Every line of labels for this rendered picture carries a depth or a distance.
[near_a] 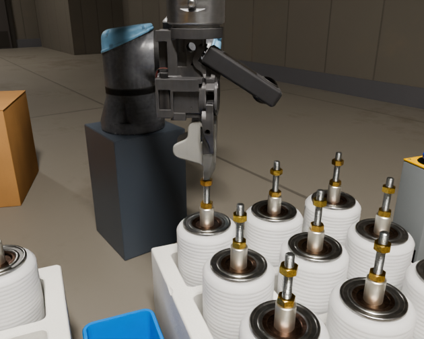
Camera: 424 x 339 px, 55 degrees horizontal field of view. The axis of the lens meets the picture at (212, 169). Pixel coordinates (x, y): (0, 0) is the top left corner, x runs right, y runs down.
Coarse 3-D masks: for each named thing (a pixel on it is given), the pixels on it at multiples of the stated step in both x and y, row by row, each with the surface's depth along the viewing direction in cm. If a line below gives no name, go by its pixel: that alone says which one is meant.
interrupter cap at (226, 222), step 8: (192, 216) 66; (216, 216) 66; (224, 216) 66; (184, 224) 64; (192, 224) 64; (216, 224) 64; (224, 224) 64; (192, 232) 61; (200, 232) 62; (208, 232) 62; (216, 232) 61; (224, 232) 62
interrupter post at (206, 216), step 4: (200, 208) 63; (212, 208) 63; (200, 212) 63; (204, 212) 63; (208, 212) 63; (212, 212) 63; (200, 216) 64; (204, 216) 63; (208, 216) 63; (212, 216) 63; (200, 220) 64; (204, 220) 63; (208, 220) 63; (212, 220) 63; (200, 224) 64; (204, 224) 63; (208, 224) 63; (212, 224) 64
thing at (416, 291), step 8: (408, 272) 53; (408, 280) 52; (416, 280) 51; (408, 288) 53; (416, 288) 51; (408, 296) 52; (416, 296) 51; (416, 304) 51; (416, 312) 51; (416, 328) 52; (416, 336) 52
